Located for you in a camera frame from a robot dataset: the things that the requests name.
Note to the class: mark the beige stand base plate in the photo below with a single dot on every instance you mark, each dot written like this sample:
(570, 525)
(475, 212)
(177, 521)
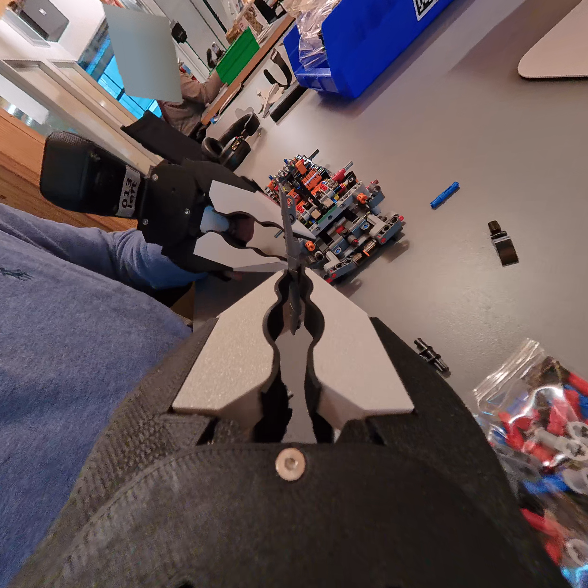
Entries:
(560, 50)

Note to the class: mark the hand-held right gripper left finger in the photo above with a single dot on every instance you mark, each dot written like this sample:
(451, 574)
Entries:
(220, 363)

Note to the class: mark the zip bag of lego pins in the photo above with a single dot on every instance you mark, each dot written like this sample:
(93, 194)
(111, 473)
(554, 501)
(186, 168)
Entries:
(542, 436)

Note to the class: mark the blue lego pin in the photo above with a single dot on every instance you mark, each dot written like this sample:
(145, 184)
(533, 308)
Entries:
(444, 195)

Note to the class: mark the blue storage bin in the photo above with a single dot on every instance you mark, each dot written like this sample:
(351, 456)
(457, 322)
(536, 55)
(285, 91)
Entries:
(367, 46)

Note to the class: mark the dark grey lego beam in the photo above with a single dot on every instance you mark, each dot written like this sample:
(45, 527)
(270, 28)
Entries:
(291, 248)

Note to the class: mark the multicoloured lego technic model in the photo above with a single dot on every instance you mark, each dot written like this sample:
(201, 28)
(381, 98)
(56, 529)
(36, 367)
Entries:
(340, 216)

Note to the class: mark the black wall box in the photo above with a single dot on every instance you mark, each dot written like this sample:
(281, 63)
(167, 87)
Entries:
(43, 17)

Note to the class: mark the person's left forearm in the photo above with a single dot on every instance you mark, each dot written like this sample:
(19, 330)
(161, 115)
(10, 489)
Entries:
(147, 262)

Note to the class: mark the green storage bin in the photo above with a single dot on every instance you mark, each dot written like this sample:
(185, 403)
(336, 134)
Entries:
(236, 55)

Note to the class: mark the black lego pin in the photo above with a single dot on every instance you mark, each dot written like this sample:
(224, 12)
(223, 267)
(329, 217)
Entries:
(432, 354)

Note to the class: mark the black headphones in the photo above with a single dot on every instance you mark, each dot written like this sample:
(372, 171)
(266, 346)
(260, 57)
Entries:
(229, 147)

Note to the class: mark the person's left hand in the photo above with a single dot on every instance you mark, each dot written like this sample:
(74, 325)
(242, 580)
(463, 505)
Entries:
(243, 229)

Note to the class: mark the small white object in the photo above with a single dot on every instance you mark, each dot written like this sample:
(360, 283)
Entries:
(268, 97)

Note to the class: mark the clear bags of lego parts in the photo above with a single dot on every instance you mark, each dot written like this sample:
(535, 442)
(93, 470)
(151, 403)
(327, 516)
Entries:
(312, 36)

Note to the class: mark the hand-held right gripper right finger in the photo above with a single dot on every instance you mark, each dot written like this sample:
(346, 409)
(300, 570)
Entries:
(363, 363)

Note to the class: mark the black office chair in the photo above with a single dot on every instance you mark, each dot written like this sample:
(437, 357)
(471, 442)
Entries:
(156, 138)

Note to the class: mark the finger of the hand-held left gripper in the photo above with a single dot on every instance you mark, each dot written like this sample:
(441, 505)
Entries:
(220, 250)
(248, 202)

